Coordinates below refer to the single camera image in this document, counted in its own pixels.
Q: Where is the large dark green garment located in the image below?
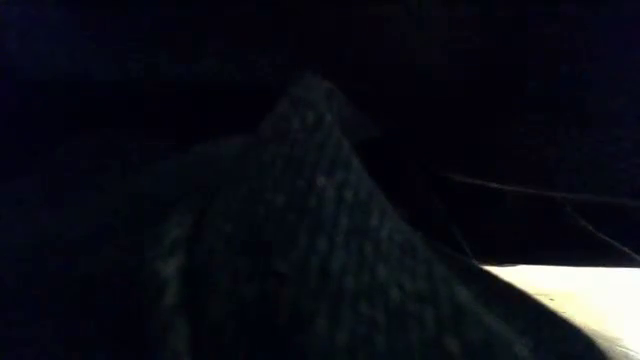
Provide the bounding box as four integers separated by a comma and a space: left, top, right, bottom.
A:
0, 0, 640, 360

